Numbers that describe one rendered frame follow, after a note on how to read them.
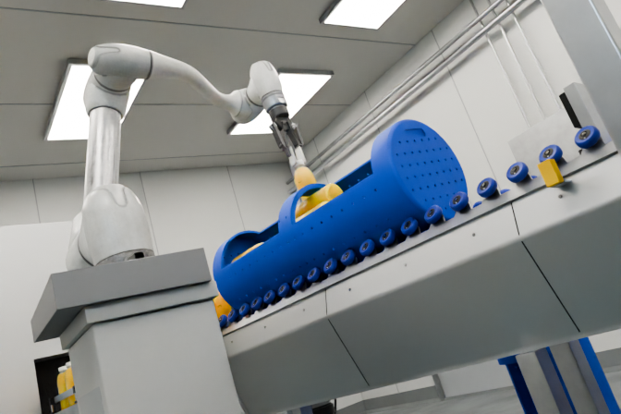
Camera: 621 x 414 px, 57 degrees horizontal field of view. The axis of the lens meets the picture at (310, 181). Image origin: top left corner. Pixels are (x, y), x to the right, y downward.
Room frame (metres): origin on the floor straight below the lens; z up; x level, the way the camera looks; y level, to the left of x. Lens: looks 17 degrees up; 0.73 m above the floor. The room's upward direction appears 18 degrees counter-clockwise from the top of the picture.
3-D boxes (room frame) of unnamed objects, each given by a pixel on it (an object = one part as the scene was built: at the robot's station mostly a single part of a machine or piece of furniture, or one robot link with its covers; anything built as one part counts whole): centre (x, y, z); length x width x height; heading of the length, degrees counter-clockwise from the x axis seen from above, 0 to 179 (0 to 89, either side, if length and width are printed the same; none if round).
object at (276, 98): (1.96, 0.04, 1.67); 0.09 x 0.09 x 0.06
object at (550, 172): (1.04, -0.44, 0.92); 0.08 x 0.03 x 0.05; 134
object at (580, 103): (1.09, -0.57, 1.00); 0.10 x 0.04 x 0.15; 134
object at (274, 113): (1.96, 0.03, 1.60); 0.08 x 0.07 x 0.09; 135
